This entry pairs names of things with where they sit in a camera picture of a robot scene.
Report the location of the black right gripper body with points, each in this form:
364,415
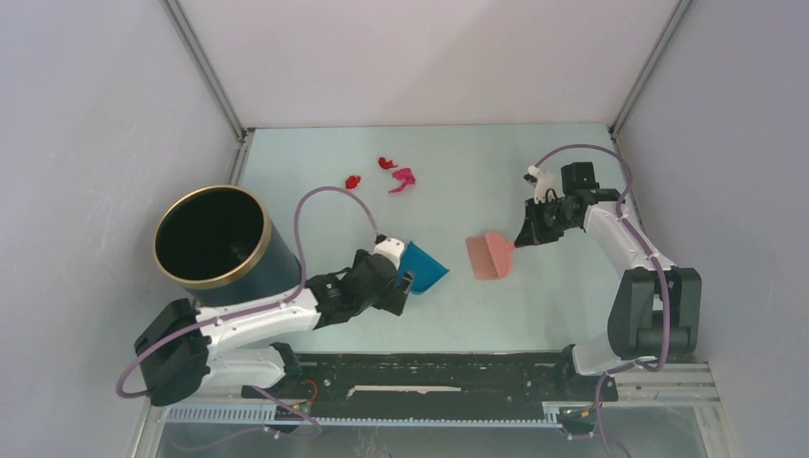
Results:
547,220

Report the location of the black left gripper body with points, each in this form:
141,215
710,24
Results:
388,299

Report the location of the blue plastic dustpan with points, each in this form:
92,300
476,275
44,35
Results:
423,269

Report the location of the pink hand brush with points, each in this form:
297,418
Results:
490,256

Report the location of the magenta paper scrap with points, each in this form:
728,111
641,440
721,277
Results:
404,177

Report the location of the small red paper scrap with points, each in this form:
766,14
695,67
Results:
387,164

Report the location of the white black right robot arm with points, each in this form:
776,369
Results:
655,311

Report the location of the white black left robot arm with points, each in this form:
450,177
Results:
185,348

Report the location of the black gold-rimmed bin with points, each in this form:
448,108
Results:
221,246

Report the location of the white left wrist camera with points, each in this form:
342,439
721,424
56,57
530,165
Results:
390,248

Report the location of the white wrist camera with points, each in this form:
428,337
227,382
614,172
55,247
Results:
544,184
390,248

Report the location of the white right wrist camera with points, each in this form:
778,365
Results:
544,184

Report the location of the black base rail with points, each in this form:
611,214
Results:
440,386

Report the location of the aluminium frame rail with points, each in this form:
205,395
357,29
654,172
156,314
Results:
677,385

